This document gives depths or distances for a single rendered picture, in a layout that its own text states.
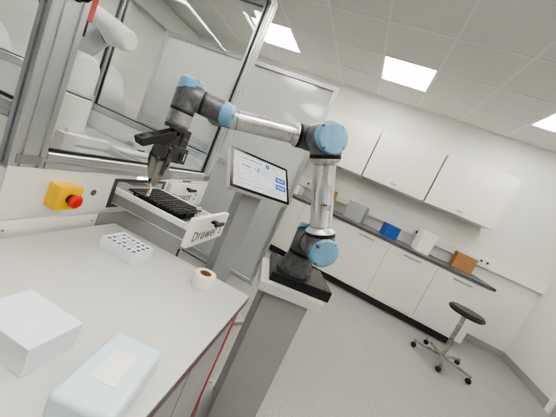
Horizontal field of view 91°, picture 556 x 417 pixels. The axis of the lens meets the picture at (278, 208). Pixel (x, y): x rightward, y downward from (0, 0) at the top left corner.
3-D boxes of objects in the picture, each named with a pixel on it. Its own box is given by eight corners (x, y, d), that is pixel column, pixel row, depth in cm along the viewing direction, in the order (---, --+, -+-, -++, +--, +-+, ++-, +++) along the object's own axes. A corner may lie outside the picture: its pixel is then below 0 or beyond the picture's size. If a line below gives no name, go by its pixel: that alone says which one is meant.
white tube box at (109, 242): (150, 258, 89) (154, 248, 88) (130, 265, 81) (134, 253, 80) (120, 242, 91) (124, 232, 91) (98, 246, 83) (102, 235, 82)
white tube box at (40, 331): (74, 347, 49) (83, 323, 48) (19, 379, 41) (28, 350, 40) (24, 312, 51) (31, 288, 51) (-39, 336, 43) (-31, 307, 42)
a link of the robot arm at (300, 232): (309, 250, 129) (320, 223, 128) (319, 261, 116) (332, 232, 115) (286, 242, 126) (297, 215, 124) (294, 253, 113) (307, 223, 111)
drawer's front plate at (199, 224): (220, 236, 120) (229, 213, 119) (184, 249, 92) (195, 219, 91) (217, 233, 121) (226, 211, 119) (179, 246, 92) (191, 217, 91)
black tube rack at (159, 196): (196, 223, 116) (202, 210, 115) (171, 229, 99) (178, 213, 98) (154, 202, 120) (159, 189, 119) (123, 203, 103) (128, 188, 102)
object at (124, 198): (216, 231, 119) (222, 218, 118) (184, 242, 94) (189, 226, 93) (142, 194, 126) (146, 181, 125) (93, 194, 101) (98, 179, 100)
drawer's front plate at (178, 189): (195, 203, 157) (203, 184, 155) (164, 204, 128) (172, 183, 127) (193, 201, 157) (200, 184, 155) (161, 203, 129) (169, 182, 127)
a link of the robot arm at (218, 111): (236, 109, 98) (206, 95, 95) (239, 104, 87) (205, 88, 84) (227, 130, 98) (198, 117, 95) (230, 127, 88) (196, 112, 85)
